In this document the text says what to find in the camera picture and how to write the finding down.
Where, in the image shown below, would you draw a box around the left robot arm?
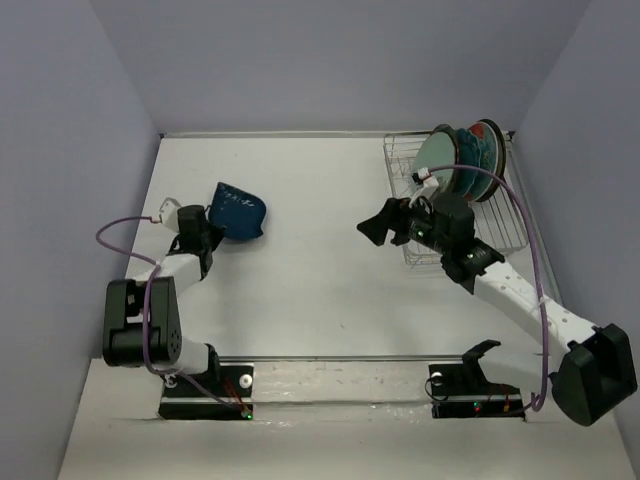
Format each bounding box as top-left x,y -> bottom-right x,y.
102,205 -> 224,395

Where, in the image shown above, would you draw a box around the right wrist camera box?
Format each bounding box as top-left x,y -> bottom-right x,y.
409,168 -> 440,207

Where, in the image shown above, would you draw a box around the metal wire dish rack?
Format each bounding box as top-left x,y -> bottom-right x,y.
383,131 -> 529,268

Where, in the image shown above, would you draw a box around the cream plate with metallic rim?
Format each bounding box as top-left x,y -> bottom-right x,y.
476,118 -> 506,203

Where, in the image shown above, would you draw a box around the navy blue leaf-shaped dish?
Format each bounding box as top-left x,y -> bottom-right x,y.
207,182 -> 267,242

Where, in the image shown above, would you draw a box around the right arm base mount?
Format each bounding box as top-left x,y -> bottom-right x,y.
424,340 -> 527,419

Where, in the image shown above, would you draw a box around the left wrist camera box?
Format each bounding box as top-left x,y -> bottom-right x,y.
159,197 -> 182,233

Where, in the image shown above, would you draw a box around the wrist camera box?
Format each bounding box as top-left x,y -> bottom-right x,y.
409,168 -> 440,207
159,197 -> 182,233

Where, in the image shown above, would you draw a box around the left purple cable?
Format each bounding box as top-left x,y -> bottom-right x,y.
95,213 -> 251,416

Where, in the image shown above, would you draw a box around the teal scalloped plate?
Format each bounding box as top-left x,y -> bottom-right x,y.
453,128 -> 481,201

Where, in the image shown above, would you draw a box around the red plate with teal flower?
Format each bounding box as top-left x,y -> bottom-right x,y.
469,122 -> 492,202

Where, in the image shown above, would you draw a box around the small dark teal round plate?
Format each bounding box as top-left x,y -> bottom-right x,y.
433,123 -> 460,193

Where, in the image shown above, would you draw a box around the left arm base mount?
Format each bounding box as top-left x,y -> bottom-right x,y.
158,362 -> 255,421

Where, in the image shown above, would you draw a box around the light green flower plate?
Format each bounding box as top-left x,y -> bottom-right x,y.
411,132 -> 454,187

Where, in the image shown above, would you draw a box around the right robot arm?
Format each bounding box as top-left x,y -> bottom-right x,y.
357,195 -> 638,426

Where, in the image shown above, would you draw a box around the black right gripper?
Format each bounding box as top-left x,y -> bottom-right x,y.
356,192 -> 452,255

